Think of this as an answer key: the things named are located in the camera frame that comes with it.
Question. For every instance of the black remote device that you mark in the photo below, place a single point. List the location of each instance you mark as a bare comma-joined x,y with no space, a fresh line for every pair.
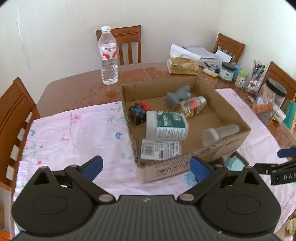
239,157

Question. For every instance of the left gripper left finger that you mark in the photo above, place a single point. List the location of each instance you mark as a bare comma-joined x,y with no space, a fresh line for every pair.
83,176

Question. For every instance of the cardboard box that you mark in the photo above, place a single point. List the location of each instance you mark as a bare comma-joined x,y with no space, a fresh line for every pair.
217,113

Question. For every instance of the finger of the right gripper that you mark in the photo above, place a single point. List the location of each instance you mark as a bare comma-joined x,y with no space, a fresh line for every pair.
268,169
287,153

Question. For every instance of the blue box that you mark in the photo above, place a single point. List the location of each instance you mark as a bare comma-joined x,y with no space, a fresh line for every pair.
237,69

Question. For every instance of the light blue round case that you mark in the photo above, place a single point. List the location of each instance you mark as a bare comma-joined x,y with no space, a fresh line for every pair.
233,164

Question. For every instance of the grey plush toy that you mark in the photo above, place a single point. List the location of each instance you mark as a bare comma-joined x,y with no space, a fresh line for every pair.
175,98

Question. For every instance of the gold tissue pack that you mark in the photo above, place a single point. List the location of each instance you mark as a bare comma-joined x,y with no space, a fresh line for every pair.
182,61

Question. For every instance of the small jar green lid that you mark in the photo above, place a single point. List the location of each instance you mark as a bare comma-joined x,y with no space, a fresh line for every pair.
241,77

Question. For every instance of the glass jar dark lid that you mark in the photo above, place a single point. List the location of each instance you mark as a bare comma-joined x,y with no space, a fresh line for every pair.
227,71

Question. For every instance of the cup of pens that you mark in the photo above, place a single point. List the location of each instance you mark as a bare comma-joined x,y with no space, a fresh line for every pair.
253,81

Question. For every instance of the wooden chair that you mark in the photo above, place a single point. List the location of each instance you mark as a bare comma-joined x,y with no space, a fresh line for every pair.
229,46
276,73
127,38
18,110

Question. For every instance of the large jar black lid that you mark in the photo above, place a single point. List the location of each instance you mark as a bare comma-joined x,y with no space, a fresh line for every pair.
269,100

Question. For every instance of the pink card package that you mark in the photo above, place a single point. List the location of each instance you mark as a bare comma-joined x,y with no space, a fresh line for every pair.
159,150

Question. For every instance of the clear plastic jar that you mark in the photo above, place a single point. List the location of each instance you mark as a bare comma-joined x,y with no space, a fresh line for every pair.
213,135

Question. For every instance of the white green medical bottle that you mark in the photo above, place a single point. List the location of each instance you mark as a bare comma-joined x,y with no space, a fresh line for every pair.
166,126

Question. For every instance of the wooden chair near right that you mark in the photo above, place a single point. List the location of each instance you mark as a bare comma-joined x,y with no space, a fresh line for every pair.
276,73

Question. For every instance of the clear water bottle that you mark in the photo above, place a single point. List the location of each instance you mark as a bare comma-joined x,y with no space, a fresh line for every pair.
107,46

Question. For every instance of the capsule bottle silver cap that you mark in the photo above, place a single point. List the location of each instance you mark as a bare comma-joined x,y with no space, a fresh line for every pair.
193,106

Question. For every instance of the wooden chair far right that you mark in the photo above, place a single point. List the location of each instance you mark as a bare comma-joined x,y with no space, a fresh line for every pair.
229,46

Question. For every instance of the yellow sticky note pad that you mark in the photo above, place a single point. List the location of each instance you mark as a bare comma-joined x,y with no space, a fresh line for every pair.
210,72

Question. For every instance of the stack of papers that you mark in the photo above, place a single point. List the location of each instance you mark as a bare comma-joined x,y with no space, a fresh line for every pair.
205,55

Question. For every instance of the wooden chair left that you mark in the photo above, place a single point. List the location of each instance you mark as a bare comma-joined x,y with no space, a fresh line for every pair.
18,110

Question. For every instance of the black toy train block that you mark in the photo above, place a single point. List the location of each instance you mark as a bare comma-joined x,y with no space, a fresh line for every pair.
138,112

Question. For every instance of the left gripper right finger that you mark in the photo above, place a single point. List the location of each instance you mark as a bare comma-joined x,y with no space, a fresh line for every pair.
207,175

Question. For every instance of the wooden chair back centre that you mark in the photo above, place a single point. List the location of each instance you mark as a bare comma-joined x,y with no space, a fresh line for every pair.
127,38

